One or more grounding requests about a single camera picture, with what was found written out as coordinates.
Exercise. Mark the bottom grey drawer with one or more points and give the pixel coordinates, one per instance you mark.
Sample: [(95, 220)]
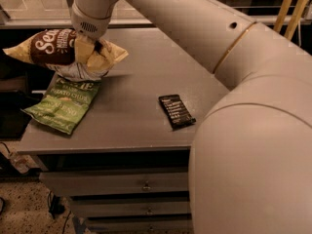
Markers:
[(140, 223)]

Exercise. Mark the green jalapeno chip bag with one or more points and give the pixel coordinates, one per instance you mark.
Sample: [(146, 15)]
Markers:
[(64, 105)]

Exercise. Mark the grey drawer cabinet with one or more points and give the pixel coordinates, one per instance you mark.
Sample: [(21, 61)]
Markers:
[(125, 127)]

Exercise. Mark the black box on left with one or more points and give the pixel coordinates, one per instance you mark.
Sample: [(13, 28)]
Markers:
[(13, 120)]

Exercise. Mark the grey drawer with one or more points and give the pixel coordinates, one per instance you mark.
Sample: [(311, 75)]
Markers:
[(113, 182), (145, 206), (140, 223)]

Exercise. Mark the top grey drawer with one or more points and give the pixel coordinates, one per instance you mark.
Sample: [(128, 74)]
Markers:
[(113, 182)]

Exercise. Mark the wooden ladder rack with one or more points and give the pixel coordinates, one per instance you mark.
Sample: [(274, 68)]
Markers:
[(295, 17)]

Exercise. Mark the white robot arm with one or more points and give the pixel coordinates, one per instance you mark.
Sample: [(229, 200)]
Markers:
[(250, 166)]

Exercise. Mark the black snack bar wrapper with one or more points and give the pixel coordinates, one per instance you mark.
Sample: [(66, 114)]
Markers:
[(177, 113)]

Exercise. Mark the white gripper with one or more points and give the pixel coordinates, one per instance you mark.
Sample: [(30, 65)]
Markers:
[(88, 25)]

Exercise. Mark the middle grey drawer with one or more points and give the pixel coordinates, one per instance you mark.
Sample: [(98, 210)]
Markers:
[(145, 206)]

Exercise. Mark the brown multigrain chip bag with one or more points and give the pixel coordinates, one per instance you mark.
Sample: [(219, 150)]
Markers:
[(54, 49)]

